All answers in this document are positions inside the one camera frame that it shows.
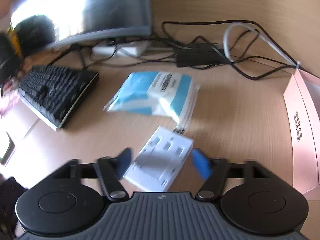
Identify white battery charger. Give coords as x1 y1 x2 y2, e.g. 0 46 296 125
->
124 127 194 192

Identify pink cardboard box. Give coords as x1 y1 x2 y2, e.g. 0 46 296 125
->
283 69 320 200

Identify grey looped cable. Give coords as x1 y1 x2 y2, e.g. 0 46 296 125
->
223 23 302 68

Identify blue white tissue pack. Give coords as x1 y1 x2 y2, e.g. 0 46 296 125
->
104 72 200 134

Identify black power adapter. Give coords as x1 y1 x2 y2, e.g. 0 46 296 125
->
173 43 224 67

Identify left black monitor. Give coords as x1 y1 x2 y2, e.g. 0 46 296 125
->
11 0 152 49

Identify black keyboard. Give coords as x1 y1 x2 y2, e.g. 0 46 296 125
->
18 65 99 131

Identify white power strip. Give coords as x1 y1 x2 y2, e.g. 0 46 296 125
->
92 41 151 58

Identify black cables on desk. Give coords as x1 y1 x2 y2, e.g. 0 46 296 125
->
49 19 306 81

